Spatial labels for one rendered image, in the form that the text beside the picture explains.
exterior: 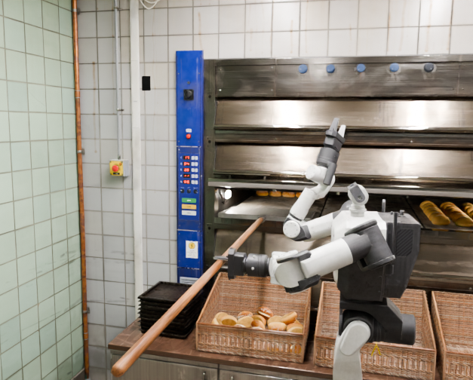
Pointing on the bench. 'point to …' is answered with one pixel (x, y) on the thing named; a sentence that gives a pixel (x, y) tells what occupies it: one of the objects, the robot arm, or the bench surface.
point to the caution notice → (191, 249)
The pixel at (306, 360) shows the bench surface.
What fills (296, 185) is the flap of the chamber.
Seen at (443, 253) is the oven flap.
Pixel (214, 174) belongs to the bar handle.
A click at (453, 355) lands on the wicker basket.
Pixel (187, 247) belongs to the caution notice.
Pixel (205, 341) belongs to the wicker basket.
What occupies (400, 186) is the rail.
